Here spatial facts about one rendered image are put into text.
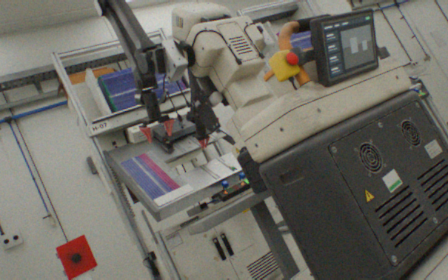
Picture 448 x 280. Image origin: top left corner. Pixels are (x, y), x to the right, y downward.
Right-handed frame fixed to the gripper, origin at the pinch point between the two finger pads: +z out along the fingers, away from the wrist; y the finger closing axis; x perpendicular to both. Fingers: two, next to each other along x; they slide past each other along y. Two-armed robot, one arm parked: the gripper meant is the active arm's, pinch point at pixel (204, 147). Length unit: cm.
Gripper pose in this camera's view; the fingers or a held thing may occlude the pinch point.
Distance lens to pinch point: 223.0
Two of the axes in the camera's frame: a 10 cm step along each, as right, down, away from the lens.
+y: -8.1, 3.5, -4.7
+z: 1.3, 8.9, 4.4
